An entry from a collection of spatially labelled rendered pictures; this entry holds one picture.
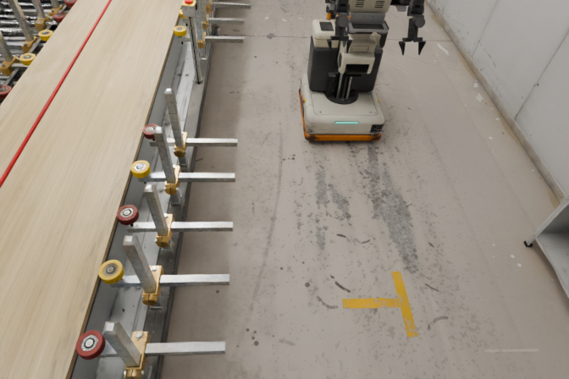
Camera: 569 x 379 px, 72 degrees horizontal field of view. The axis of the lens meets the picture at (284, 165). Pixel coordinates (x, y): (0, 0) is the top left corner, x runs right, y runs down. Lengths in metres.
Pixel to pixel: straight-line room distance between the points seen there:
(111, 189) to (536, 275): 2.54
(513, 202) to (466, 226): 0.48
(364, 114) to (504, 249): 1.36
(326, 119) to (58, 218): 1.99
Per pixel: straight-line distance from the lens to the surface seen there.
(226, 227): 1.67
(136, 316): 1.76
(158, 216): 1.57
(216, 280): 1.53
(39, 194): 1.89
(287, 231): 2.64
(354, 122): 3.08
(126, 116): 2.12
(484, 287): 2.79
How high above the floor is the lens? 2.19
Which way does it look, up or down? 47 degrees down
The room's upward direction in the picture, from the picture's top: 4 degrees clockwise
